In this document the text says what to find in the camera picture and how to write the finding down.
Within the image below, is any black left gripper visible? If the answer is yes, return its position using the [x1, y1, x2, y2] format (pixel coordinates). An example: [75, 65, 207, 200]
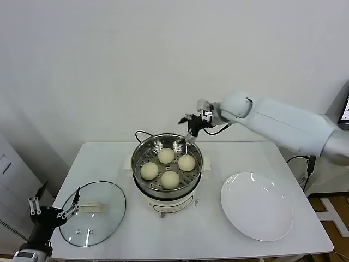
[27, 181, 81, 248]

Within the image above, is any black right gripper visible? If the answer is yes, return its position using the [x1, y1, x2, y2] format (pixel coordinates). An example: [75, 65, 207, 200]
[178, 114, 213, 144]

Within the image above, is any white steamed baozi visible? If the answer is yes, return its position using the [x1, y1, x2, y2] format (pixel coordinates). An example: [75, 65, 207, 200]
[140, 162, 159, 181]
[178, 154, 196, 172]
[161, 171, 180, 190]
[158, 147, 176, 164]

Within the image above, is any round glass pot lid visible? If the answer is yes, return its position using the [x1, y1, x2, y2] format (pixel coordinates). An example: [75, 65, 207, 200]
[59, 180, 128, 248]

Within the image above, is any perforated steel steamer basket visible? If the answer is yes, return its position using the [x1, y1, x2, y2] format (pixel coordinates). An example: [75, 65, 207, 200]
[131, 133, 204, 198]

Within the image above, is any round white plate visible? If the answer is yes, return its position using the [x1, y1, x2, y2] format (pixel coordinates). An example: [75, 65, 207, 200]
[220, 171, 294, 242]

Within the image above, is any white side desk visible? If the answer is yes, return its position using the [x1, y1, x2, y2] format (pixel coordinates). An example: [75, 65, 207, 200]
[317, 113, 341, 129]

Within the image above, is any open black laptop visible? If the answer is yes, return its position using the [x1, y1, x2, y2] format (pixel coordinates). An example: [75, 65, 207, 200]
[338, 81, 349, 125]

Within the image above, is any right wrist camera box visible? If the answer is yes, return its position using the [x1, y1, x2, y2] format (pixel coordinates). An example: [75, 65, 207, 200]
[196, 98, 216, 123]

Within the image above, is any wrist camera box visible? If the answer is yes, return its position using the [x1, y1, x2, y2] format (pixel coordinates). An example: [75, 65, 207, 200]
[12, 250, 39, 262]
[196, 98, 216, 123]

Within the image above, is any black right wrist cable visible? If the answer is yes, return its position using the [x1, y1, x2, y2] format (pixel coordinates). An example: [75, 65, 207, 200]
[203, 122, 235, 136]

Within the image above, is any black cooker power cable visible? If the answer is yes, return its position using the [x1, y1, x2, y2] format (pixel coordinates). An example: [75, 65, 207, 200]
[135, 130, 155, 144]

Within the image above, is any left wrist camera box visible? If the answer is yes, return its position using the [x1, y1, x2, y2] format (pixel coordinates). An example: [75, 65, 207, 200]
[12, 250, 39, 262]

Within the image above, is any black power adapter cable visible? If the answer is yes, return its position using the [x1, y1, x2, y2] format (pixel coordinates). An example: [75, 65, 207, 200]
[286, 154, 317, 192]

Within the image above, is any white desk foot frame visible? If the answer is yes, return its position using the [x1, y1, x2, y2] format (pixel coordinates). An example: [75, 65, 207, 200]
[320, 196, 349, 238]

